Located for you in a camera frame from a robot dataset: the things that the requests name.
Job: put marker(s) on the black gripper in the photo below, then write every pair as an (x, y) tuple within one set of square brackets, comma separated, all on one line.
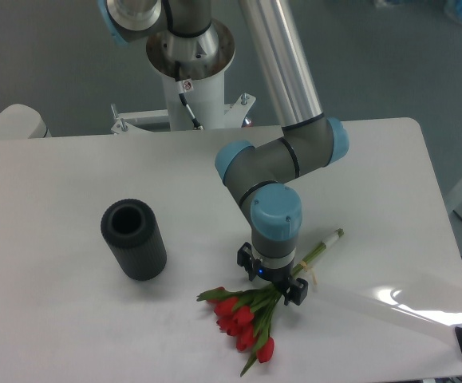
[(293, 289)]

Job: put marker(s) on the red tulip bouquet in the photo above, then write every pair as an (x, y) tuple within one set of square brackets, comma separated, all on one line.
[(247, 315)]

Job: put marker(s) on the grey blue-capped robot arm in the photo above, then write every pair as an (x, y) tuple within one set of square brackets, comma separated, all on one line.
[(256, 177)]

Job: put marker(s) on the black ribbed cylindrical vase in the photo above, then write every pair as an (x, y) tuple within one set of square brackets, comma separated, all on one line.
[(130, 229)]

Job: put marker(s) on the white rounded object left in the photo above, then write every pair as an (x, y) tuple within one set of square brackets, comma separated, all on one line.
[(21, 122)]

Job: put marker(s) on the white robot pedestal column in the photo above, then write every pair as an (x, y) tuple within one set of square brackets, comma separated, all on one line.
[(192, 72)]

